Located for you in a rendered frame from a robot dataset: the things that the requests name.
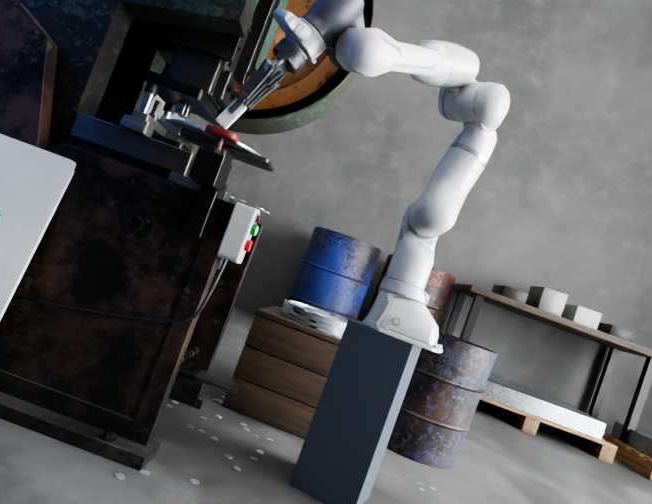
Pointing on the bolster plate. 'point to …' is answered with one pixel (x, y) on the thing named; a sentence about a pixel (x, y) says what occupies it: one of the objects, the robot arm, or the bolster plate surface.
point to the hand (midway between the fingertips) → (231, 114)
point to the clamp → (147, 124)
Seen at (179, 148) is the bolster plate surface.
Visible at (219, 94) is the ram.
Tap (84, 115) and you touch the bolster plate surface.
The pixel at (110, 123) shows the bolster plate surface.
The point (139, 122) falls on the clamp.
